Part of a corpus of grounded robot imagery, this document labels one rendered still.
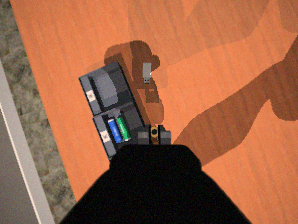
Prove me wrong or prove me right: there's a brass hex nut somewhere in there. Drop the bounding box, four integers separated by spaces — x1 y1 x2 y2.
151 125 158 138

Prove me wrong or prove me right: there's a dark grey rack of three bins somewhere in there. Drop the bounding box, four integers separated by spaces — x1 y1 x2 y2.
78 61 145 163

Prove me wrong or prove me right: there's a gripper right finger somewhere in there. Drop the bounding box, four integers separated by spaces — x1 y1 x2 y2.
158 125 171 144

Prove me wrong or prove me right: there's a green aa battery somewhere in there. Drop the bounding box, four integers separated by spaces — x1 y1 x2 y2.
117 117 131 141

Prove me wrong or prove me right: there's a blue aa battery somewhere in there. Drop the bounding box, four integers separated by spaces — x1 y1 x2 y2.
107 119 122 143

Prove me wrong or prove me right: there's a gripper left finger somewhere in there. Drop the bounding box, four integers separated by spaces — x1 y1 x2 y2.
138 125 151 144

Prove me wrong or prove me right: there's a grey usb stick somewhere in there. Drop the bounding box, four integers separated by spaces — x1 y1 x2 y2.
143 63 151 83

